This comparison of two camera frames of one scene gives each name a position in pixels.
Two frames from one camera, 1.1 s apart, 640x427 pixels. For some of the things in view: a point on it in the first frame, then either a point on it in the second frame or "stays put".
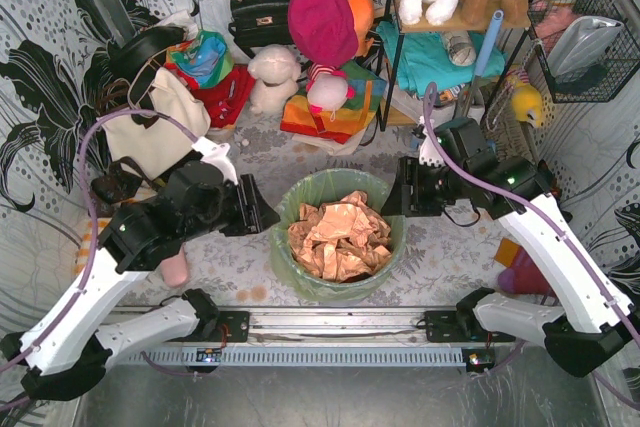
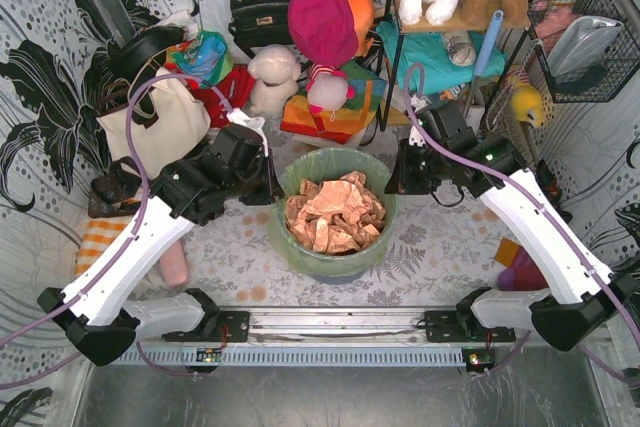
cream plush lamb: (276, 70) stays put
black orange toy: (555, 190) stays put
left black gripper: (248, 204) -> (267, 181)
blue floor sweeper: (484, 62) stays put
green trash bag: (314, 189) -> (319, 164)
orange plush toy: (362, 9) stays put
